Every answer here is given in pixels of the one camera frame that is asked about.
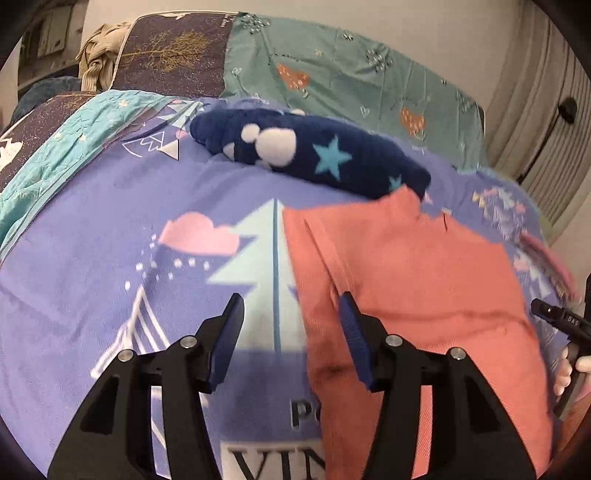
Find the beige pleated curtain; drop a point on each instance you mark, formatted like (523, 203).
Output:
(545, 161)

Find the salmon polo shirt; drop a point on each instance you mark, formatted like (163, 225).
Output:
(415, 277)

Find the dark blue fuzzy cloth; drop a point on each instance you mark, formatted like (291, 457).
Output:
(46, 94)

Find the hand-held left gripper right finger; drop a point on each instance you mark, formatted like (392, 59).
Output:
(355, 341)

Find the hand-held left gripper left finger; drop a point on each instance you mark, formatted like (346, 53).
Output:
(221, 355)

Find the patchwork tree-print pillow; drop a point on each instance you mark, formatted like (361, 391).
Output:
(323, 60)

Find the person's right hand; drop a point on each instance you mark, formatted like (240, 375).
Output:
(562, 369)

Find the navy star-print fleece garment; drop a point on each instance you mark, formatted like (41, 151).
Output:
(378, 157)

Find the beige crumpled cloth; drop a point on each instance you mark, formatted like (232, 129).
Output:
(99, 60)

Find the purple printed blanket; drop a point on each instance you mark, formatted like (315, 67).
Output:
(92, 230)

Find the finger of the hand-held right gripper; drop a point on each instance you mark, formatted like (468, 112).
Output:
(558, 318)

